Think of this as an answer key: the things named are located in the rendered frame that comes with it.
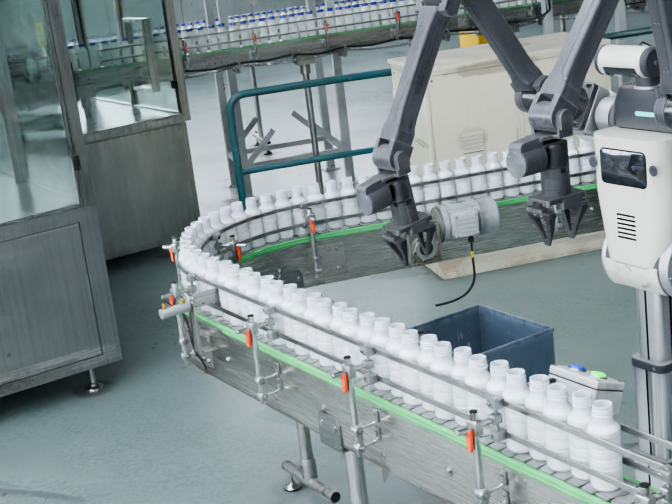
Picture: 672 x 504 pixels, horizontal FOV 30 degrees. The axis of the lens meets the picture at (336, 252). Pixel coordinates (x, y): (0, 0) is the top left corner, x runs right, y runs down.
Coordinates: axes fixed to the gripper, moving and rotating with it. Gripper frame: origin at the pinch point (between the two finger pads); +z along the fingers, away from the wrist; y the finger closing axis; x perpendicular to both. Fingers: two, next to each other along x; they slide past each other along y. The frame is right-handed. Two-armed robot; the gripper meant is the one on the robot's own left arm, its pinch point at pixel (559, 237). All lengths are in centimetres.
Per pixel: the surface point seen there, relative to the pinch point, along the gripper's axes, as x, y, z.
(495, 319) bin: 79, 43, 48
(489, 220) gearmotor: 147, 98, 43
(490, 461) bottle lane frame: 1.7, -21.1, 42.1
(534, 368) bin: 56, 37, 54
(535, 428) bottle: -9.4, -17.9, 32.4
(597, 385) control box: -10.5, -2.3, 28.2
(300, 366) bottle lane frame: 75, -22, 41
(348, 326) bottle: 56, -18, 27
